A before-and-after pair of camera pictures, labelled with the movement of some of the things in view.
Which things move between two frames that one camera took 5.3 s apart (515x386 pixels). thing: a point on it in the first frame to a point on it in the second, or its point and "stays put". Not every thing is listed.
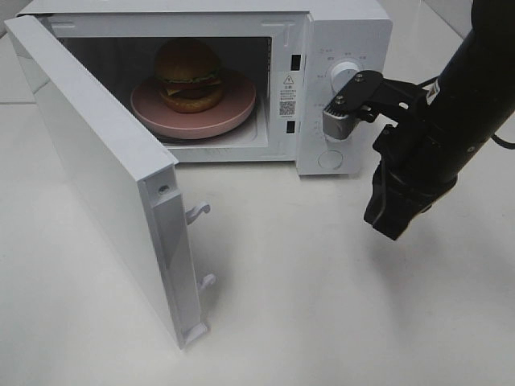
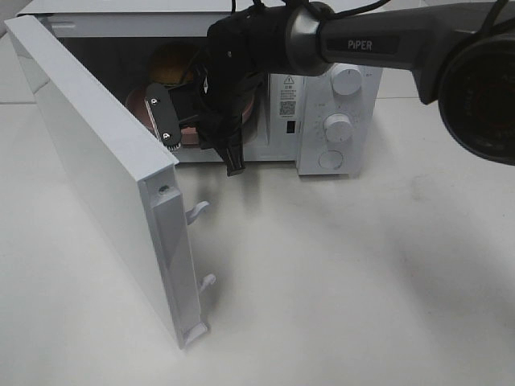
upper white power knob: (342, 74) stays put
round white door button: (330, 159) stays put
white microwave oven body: (239, 81) stays put
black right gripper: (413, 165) to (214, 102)
